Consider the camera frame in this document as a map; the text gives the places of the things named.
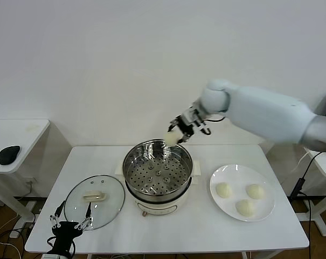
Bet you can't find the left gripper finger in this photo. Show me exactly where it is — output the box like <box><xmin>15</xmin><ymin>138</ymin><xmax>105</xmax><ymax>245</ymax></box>
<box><xmin>49</xmin><ymin>201</ymin><xmax>66</xmax><ymax>228</ymax></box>
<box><xmin>75</xmin><ymin>202</ymin><xmax>93</xmax><ymax>230</ymax></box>

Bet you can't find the black computer mouse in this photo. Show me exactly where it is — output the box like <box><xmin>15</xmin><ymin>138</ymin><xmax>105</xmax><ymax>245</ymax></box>
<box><xmin>0</xmin><ymin>145</ymin><xmax>21</xmax><ymax>166</ymax></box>

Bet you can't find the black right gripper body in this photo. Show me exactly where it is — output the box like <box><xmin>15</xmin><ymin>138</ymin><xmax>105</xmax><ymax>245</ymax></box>
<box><xmin>179</xmin><ymin>112</ymin><xmax>204</xmax><ymax>137</ymax></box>

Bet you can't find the white side table with laptop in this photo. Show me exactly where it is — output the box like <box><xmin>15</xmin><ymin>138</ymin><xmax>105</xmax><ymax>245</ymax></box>
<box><xmin>265</xmin><ymin>140</ymin><xmax>326</xmax><ymax>238</ymax></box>

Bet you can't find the white steamed baozi bun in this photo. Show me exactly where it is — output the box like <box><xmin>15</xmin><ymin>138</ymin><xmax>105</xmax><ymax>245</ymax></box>
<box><xmin>245</xmin><ymin>183</ymin><xmax>265</xmax><ymax>200</ymax></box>
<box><xmin>164</xmin><ymin>130</ymin><xmax>180</xmax><ymax>147</ymax></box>
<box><xmin>215</xmin><ymin>182</ymin><xmax>233</xmax><ymax>199</ymax></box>
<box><xmin>235</xmin><ymin>199</ymin><xmax>256</xmax><ymax>218</ymax></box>

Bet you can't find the cream electric cooker base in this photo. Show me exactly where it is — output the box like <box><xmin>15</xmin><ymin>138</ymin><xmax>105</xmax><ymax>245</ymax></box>
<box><xmin>114</xmin><ymin>159</ymin><xmax>203</xmax><ymax>218</ymax></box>

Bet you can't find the white side table with mouse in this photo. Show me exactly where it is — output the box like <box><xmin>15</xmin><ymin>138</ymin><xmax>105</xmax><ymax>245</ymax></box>
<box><xmin>0</xmin><ymin>119</ymin><xmax>73</xmax><ymax>224</ymax></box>

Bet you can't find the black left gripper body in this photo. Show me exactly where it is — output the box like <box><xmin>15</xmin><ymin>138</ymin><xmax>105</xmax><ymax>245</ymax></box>
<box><xmin>51</xmin><ymin>220</ymin><xmax>82</xmax><ymax>255</ymax></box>

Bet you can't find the glass lid with cream handle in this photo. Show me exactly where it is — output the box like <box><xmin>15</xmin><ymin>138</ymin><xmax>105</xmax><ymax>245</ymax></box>
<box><xmin>64</xmin><ymin>174</ymin><xmax>126</xmax><ymax>231</ymax></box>

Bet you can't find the black cable with adapter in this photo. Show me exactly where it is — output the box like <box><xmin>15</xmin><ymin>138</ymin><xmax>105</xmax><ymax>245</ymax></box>
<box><xmin>289</xmin><ymin>151</ymin><xmax>326</xmax><ymax>259</ymax></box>

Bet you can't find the white cable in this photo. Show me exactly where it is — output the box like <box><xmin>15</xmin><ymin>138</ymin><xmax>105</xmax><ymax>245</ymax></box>
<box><xmin>292</xmin><ymin>147</ymin><xmax>311</xmax><ymax>173</ymax></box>

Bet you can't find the stainless steel steamer basket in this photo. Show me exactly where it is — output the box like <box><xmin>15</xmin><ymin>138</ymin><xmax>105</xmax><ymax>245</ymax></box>
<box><xmin>115</xmin><ymin>139</ymin><xmax>202</xmax><ymax>197</ymax></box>

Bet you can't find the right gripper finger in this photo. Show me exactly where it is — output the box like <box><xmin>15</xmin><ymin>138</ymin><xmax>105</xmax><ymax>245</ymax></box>
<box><xmin>168</xmin><ymin>115</ymin><xmax>185</xmax><ymax>132</ymax></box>
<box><xmin>178</xmin><ymin>133</ymin><xmax>193</xmax><ymax>145</ymax></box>

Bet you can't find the white round plate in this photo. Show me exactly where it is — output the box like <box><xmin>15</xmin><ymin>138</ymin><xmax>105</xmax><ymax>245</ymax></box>
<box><xmin>209</xmin><ymin>164</ymin><xmax>276</xmax><ymax>222</ymax></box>

